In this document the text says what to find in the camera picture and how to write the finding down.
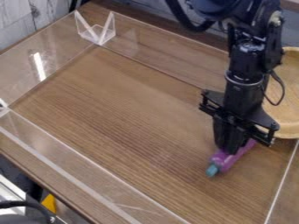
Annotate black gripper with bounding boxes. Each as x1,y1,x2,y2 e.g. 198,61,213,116
199,73,279,155

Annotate purple toy eggplant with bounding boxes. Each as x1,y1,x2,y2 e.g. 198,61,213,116
206,139,258,177

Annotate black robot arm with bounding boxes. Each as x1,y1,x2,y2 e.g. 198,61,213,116
166,0,285,155

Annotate brown wooden bowl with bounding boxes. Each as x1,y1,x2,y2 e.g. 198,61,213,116
263,46,299,139

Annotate clear acrylic tray walls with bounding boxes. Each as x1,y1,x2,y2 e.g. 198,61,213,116
0,11,299,224

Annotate yellow and black device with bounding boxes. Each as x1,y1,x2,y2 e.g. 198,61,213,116
23,192,80,224

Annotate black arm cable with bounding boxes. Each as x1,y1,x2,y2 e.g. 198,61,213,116
261,71,286,107

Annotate clear acrylic corner bracket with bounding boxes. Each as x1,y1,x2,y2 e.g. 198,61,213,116
74,11,117,46

